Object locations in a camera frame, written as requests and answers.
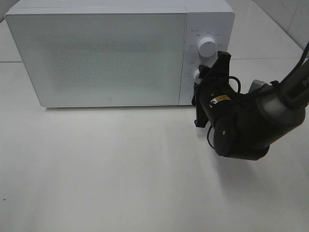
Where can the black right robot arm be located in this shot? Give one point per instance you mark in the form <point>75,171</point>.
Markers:
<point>243,126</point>

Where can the upper white power knob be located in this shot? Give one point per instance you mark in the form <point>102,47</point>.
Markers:
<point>207,46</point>

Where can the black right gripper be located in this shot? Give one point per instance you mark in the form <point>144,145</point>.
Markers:
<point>214,98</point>

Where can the white timer knob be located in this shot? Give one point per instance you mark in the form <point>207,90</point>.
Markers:
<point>196,76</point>

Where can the white microwave oven body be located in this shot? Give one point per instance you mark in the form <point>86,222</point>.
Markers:
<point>203,17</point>

